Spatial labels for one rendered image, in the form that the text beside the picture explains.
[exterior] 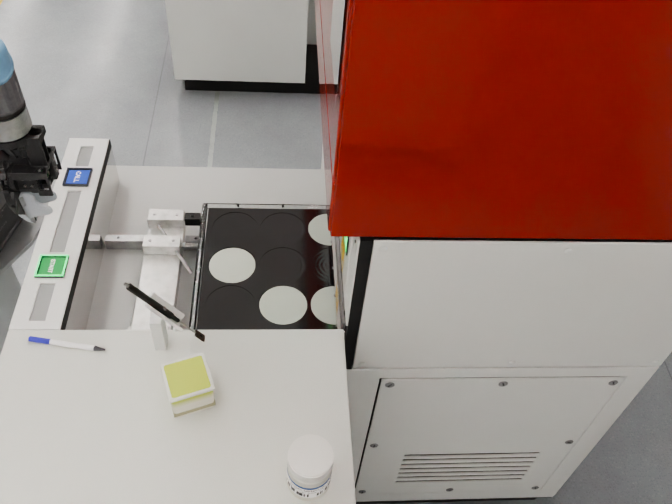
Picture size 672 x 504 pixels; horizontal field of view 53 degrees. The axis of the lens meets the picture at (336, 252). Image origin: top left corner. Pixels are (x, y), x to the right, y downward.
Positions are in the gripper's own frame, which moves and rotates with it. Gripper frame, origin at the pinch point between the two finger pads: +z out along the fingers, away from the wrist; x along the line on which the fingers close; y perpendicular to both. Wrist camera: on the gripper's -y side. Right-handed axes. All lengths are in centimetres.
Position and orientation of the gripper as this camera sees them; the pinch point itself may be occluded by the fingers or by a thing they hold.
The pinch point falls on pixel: (28, 216)
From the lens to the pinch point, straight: 136.0
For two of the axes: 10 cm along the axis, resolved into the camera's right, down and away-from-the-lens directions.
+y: 10.0, 0.1, 0.9
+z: -0.7, 6.6, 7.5
